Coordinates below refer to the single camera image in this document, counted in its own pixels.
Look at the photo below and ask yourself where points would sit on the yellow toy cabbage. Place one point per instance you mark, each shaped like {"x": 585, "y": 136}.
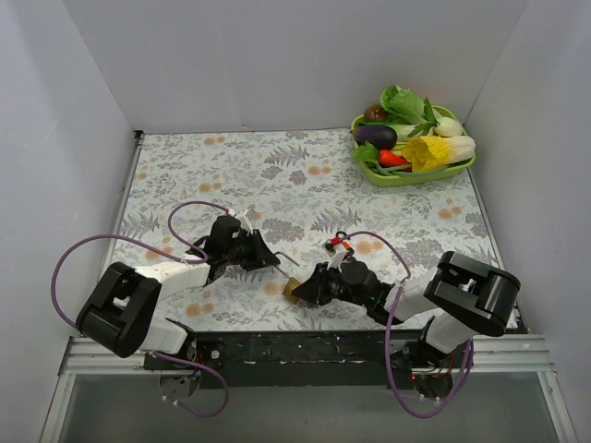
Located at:
{"x": 429, "y": 153}

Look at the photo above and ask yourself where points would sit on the green plastic tray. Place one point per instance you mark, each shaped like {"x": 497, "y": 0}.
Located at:
{"x": 392, "y": 177}

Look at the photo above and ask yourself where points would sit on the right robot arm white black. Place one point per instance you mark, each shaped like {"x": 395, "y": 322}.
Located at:
{"x": 475, "y": 299}

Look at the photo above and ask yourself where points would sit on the brown toy mushroom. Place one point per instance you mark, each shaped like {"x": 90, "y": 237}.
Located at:
{"x": 376, "y": 113}

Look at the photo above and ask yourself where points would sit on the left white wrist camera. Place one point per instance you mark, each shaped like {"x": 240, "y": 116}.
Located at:
{"x": 246, "y": 218}

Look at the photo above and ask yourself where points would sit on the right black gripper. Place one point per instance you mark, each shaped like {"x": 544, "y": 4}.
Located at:
{"x": 320, "y": 284}

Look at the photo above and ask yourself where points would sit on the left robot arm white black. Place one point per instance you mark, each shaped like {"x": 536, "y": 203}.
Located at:
{"x": 119, "y": 313}

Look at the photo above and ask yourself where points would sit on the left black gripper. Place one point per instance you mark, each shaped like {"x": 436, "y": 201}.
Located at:
{"x": 254, "y": 252}

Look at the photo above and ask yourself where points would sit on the green toy lettuce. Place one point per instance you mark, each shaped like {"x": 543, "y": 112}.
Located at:
{"x": 406, "y": 105}

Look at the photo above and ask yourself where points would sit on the purple toy eggplant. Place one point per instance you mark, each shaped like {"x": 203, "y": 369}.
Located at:
{"x": 381, "y": 137}

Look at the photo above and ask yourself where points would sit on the white toy radish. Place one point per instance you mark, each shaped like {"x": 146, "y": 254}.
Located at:
{"x": 447, "y": 127}

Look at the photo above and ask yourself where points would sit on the brass padlock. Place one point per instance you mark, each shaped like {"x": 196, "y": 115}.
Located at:
{"x": 292, "y": 283}

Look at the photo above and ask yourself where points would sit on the floral patterned mat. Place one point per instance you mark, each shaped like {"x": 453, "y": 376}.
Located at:
{"x": 306, "y": 187}

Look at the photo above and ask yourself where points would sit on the red toy pepper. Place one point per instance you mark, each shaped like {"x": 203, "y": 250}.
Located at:
{"x": 388, "y": 159}

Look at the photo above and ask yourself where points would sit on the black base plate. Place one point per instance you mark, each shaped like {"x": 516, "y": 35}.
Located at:
{"x": 292, "y": 358}

